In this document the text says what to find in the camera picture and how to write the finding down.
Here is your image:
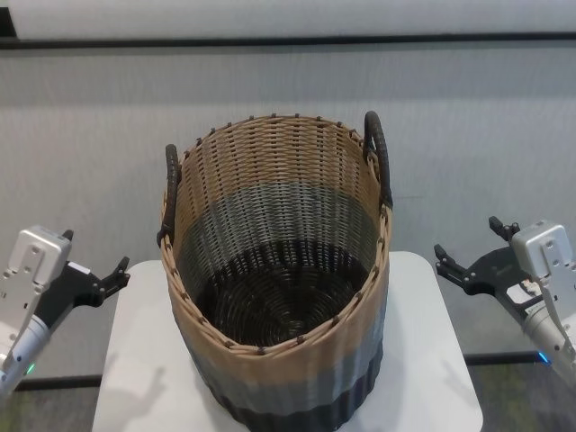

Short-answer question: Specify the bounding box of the white rounded table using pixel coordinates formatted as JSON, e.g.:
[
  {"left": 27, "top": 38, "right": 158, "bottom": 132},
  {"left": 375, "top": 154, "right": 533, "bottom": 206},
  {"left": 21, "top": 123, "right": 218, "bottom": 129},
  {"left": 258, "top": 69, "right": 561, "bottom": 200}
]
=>
[{"left": 92, "top": 250, "right": 485, "bottom": 432}]

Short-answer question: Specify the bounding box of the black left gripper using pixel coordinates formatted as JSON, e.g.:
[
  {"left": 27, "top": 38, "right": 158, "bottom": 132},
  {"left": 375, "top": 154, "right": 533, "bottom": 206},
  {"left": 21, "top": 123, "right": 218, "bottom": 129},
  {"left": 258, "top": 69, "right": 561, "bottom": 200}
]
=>
[{"left": 33, "top": 228, "right": 132, "bottom": 335}]

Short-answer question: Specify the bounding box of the dark vertical wall post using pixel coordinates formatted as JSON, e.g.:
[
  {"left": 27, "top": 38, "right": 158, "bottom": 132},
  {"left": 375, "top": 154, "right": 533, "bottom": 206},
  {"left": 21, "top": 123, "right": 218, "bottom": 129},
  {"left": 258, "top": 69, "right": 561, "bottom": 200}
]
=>
[{"left": 0, "top": 0, "right": 17, "bottom": 40}]

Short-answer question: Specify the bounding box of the black wall rail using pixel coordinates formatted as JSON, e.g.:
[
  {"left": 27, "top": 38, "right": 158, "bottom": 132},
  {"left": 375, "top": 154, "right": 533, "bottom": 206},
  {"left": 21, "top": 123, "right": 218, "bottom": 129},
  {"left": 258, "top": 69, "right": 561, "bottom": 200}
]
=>
[{"left": 0, "top": 33, "right": 576, "bottom": 51}]

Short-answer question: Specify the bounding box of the tan grey black woven basket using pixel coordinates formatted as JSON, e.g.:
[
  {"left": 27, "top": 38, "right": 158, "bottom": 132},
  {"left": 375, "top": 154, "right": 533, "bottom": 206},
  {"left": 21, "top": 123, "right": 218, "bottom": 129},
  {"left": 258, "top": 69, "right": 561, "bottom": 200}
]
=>
[{"left": 155, "top": 110, "right": 395, "bottom": 427}]

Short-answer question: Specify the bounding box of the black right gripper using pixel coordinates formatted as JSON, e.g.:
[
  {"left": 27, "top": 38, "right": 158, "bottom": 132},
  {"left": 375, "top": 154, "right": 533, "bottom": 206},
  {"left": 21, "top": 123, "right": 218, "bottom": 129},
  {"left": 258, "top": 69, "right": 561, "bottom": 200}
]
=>
[{"left": 432, "top": 215, "right": 542, "bottom": 322}]

